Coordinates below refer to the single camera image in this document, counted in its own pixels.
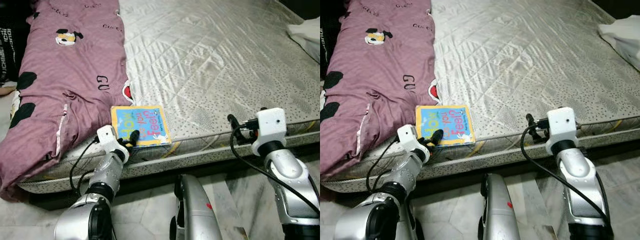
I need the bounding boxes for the pink cartoon print blanket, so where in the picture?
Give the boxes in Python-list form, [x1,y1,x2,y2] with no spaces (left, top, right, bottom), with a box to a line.
[0,0,135,201]
[320,0,441,193]

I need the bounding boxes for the white pillow with tree print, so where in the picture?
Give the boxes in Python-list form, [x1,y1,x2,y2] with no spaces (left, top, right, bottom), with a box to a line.
[286,17,321,63]
[597,21,640,71]

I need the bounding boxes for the black cloth with white lettering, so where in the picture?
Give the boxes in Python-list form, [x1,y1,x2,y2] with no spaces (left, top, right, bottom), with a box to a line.
[0,0,33,88]
[320,0,346,83]

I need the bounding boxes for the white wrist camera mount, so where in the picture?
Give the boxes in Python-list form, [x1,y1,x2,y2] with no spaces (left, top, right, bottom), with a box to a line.
[545,106,578,151]
[396,125,422,151]
[252,107,288,151]
[96,125,121,151]

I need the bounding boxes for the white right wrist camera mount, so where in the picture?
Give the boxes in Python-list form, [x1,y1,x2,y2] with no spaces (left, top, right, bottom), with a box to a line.
[545,106,578,151]
[252,107,288,151]

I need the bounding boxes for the beige quilted mattress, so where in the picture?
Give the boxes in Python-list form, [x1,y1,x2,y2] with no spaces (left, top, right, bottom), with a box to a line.
[17,0,321,195]
[340,0,640,195]

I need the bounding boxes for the colourful children's book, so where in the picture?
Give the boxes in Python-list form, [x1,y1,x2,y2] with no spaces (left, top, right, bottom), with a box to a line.
[415,104,477,147]
[110,104,172,149]

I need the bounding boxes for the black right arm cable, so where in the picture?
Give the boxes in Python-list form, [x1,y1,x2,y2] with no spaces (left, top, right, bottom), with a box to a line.
[229,127,321,216]
[520,125,608,226]

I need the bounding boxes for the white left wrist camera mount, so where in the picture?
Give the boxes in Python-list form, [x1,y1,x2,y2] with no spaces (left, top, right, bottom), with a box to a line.
[396,125,422,151]
[96,125,121,151]

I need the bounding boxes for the grey bed base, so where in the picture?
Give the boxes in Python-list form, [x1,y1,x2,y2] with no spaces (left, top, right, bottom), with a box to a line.
[340,127,640,195]
[20,131,321,196]

